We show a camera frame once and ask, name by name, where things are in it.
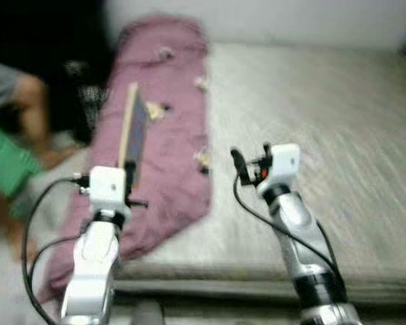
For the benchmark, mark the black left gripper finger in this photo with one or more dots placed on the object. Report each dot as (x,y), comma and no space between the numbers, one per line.
(130,179)

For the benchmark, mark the colourful children's book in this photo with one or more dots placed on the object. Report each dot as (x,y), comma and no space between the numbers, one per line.
(137,128)

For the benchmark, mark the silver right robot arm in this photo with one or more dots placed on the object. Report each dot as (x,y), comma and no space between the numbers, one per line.
(304,244)

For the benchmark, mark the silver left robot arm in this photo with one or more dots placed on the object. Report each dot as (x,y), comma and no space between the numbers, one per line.
(95,271)

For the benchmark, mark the purple cartoon print blanket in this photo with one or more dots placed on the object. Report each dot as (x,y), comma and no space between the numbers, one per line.
(169,169)

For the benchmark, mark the white patterned quilted mattress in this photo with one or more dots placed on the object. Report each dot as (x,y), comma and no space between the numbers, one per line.
(311,135)

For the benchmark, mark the black bag with white print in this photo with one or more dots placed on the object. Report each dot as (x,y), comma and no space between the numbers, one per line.
(88,101)

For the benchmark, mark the green plastic stool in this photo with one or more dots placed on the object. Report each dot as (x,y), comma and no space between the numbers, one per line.
(10,169)

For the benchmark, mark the person in pink shirt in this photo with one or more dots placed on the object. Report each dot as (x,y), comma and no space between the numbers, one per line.
(30,101)

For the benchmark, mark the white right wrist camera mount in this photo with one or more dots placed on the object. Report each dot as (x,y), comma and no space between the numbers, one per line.
(286,164)

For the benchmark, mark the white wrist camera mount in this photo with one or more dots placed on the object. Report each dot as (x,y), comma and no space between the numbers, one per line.
(286,164)
(107,188)

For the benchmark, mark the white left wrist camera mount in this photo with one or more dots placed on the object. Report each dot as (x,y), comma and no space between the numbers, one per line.
(107,188)

